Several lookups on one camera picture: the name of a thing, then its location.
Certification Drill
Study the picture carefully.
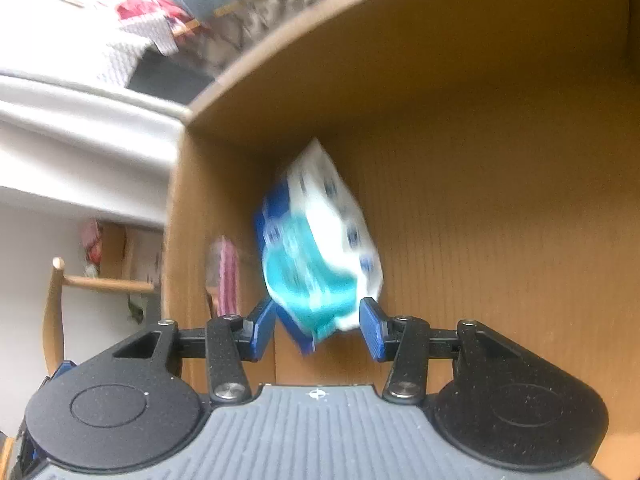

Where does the dark cabinet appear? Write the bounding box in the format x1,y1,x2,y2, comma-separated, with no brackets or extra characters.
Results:
126,49,215,107

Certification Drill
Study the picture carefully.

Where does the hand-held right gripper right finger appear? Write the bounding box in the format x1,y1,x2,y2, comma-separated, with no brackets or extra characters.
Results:
359,297,527,404

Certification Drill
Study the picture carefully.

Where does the pink striped cloth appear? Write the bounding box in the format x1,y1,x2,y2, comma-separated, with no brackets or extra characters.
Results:
206,236,242,317

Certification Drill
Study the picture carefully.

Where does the wooden chair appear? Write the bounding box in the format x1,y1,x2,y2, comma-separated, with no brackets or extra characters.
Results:
42,256,157,377

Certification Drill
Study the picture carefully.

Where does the red and white cloth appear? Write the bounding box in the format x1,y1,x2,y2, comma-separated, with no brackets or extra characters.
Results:
27,0,197,57

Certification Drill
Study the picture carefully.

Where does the white dotted cloth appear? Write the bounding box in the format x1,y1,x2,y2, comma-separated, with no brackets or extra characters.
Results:
94,25,168,92

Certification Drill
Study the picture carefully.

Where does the white door frame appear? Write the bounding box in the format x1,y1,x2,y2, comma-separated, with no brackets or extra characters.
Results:
0,74,193,232

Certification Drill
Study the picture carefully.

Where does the blue white tissue packet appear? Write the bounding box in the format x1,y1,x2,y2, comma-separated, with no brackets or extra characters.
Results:
252,137,385,357

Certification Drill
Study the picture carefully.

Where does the brown cardboard box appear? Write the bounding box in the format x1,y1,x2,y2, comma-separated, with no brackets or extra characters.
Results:
161,0,640,480

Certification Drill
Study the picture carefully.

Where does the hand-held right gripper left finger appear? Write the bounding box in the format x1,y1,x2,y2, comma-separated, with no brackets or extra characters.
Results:
114,297,276,404

